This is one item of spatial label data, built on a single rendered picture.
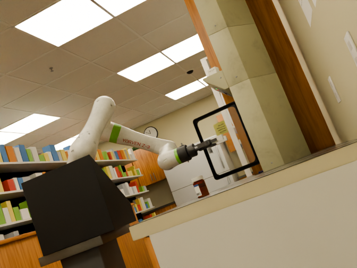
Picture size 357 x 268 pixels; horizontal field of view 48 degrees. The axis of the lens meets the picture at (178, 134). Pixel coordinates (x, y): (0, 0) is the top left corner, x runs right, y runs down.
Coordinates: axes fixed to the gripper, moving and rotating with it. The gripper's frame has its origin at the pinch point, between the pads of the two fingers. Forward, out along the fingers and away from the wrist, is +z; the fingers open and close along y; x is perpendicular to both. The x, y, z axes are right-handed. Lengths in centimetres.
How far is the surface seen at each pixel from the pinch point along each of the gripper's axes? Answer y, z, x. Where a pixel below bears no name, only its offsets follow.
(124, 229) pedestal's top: -42, -54, 27
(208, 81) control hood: -14.3, 6.6, -29.3
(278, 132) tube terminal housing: -10.9, 29.7, 9.1
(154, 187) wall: 541, -249, -17
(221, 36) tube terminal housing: -14, 22, -48
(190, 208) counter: -118, 5, 26
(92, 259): -60, -64, 34
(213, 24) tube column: -14, 20, -56
